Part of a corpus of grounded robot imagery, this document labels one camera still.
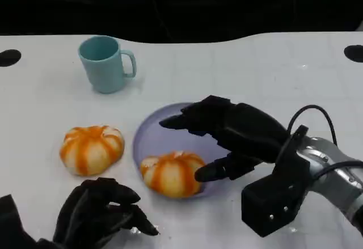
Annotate black looping arm cable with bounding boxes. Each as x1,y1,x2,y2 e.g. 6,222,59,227
275,104,339,164

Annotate orange white toy bread roll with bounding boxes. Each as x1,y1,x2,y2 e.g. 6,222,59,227
59,125,126,176
140,151,206,199

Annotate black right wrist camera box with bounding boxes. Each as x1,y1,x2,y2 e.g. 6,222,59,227
241,125,312,238

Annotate black table cable grommet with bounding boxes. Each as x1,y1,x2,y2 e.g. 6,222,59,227
343,45,363,64
0,49,23,67

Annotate pale green mug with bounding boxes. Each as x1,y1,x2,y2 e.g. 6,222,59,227
78,35,138,95

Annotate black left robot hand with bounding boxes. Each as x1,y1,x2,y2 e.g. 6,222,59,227
52,176,160,249

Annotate lilac plate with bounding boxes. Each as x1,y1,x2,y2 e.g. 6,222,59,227
133,102,236,202

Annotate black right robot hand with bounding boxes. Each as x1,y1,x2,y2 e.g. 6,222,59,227
158,95,290,183

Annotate black curtain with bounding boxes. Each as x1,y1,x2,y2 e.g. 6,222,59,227
0,0,363,45

